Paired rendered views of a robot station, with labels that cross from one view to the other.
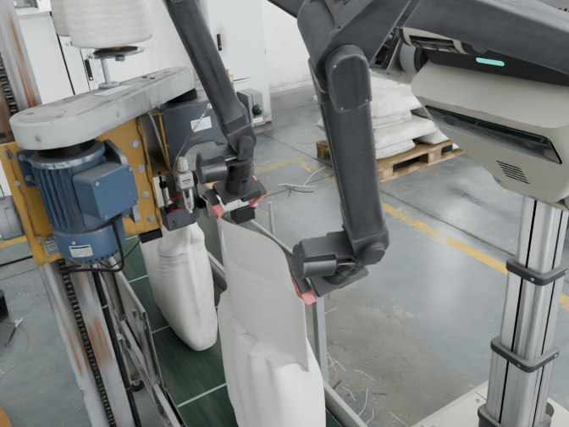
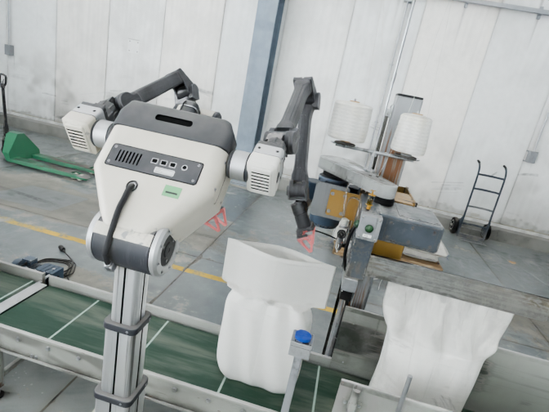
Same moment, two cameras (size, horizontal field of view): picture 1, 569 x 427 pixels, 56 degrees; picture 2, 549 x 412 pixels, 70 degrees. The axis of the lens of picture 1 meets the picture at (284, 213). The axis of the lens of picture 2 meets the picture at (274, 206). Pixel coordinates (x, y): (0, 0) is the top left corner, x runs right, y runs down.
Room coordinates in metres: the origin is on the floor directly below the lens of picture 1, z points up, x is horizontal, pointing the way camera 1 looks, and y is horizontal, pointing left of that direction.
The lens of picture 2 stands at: (1.99, -1.21, 1.70)
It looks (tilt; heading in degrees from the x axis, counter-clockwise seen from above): 17 degrees down; 126
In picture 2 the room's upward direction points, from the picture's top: 11 degrees clockwise
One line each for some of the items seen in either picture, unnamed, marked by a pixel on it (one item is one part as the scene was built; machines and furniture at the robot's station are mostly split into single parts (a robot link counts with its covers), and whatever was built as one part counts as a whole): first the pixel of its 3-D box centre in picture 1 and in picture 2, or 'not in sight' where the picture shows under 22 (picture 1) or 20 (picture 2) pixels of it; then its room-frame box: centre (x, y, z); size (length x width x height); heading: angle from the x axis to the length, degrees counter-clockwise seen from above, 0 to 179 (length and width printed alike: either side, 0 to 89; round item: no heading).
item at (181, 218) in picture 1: (177, 215); not in sight; (1.33, 0.30, 1.04); 0.08 x 0.06 x 0.05; 118
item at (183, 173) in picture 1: (186, 185); (341, 235); (1.29, 0.25, 1.14); 0.05 x 0.04 x 0.16; 118
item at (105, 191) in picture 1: (107, 194); (310, 190); (1.02, 0.36, 1.25); 0.10 x 0.08 x 0.12; 143
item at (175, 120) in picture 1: (191, 134); (391, 239); (1.50, 0.25, 1.21); 0.30 x 0.25 x 0.30; 28
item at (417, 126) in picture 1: (389, 130); not in sight; (4.05, -0.90, 0.32); 0.66 x 0.43 x 0.15; 120
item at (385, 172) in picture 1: (400, 143); not in sight; (4.38, -1.06, 0.07); 1.20 x 0.82 x 0.14; 120
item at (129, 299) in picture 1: (114, 287); (442, 370); (1.77, 0.69, 0.54); 1.05 x 0.02 x 0.41; 28
